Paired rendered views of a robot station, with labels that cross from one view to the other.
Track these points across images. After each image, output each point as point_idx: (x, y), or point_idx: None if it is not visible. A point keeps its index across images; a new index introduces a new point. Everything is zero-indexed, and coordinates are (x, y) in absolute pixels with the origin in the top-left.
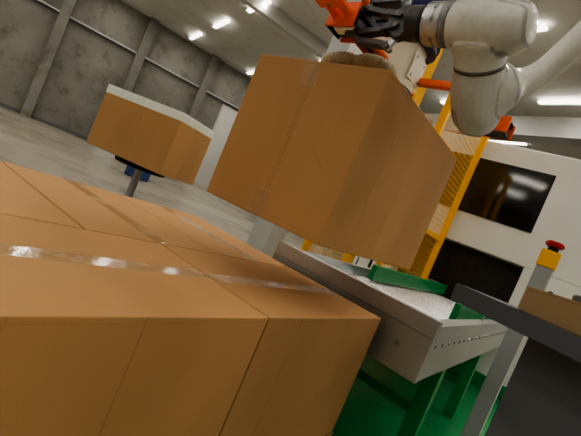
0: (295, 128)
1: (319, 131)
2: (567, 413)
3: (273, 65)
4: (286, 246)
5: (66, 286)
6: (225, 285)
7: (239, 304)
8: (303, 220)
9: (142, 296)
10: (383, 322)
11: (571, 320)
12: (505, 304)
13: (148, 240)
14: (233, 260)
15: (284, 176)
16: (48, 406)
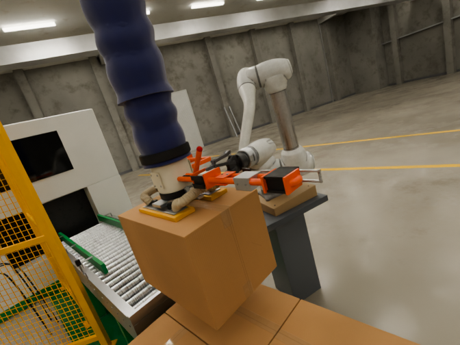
0: (239, 246)
1: (250, 235)
2: (289, 225)
3: (200, 234)
4: (137, 313)
5: None
6: (280, 322)
7: (301, 309)
8: (267, 267)
9: (352, 333)
10: None
11: (287, 207)
12: (279, 218)
13: None
14: (214, 335)
15: (250, 266)
16: None
